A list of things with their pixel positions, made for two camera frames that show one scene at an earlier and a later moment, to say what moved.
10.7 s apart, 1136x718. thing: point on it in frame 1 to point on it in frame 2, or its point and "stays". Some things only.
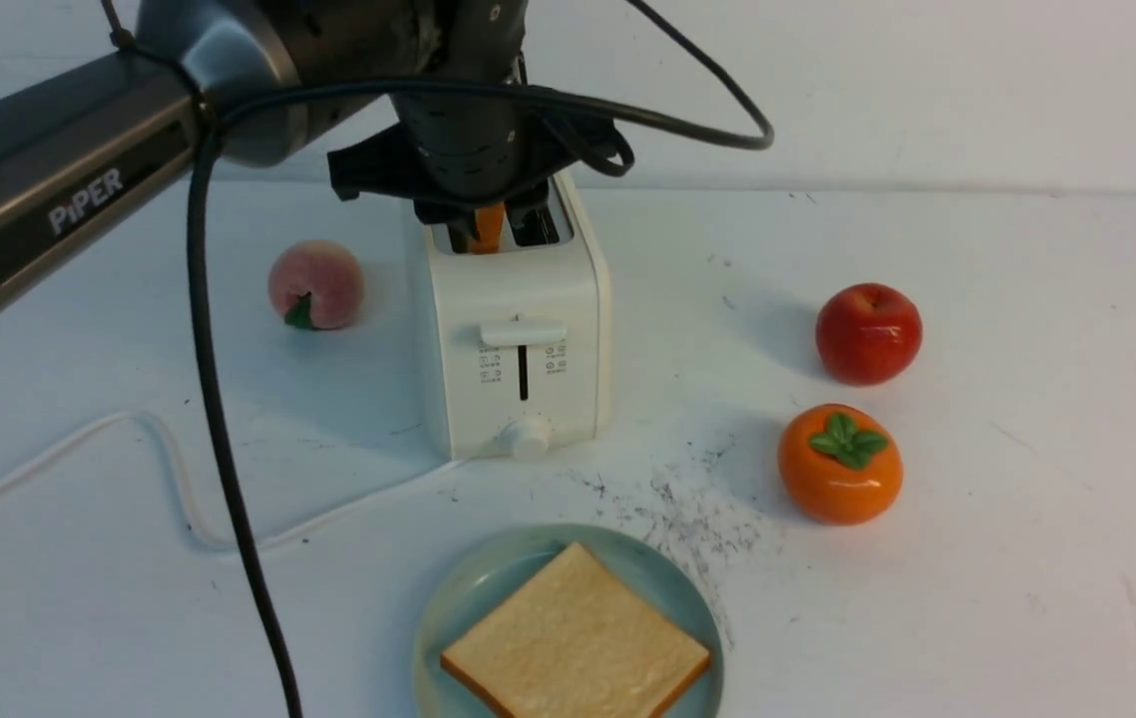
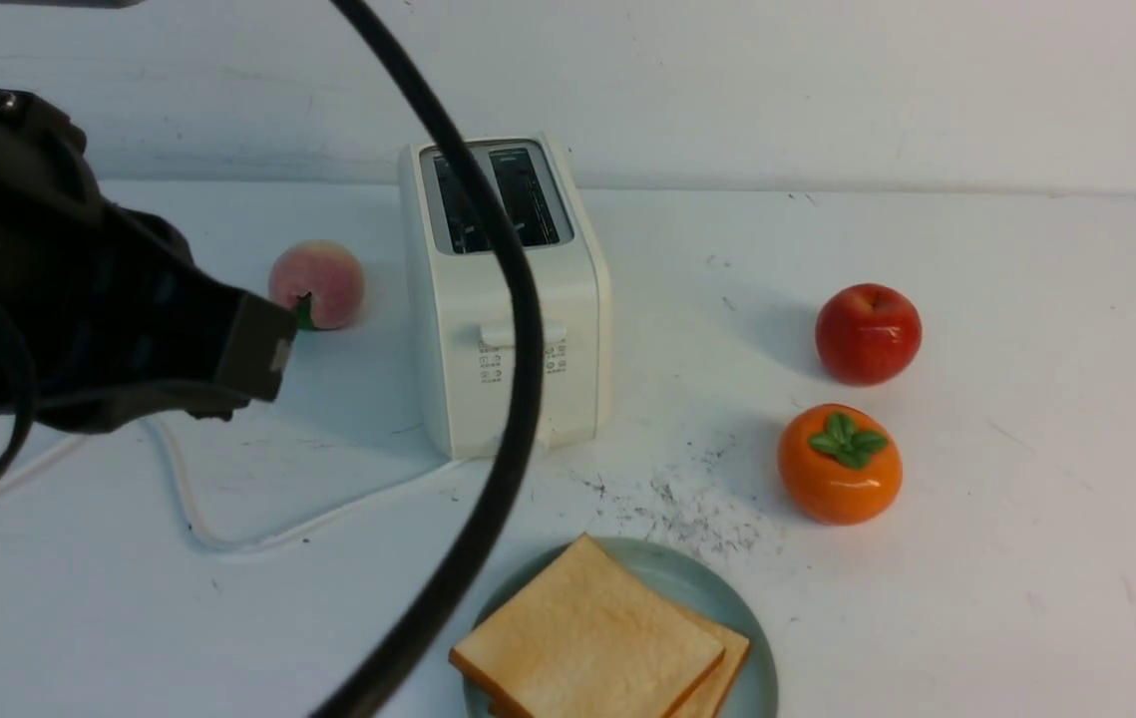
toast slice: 490,223 to 586,638
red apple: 868,334 stays
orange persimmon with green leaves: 841,464 stays
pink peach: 317,283 stays
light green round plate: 495,571 to 687,581
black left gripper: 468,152 to 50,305
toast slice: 575,640 to 709,696
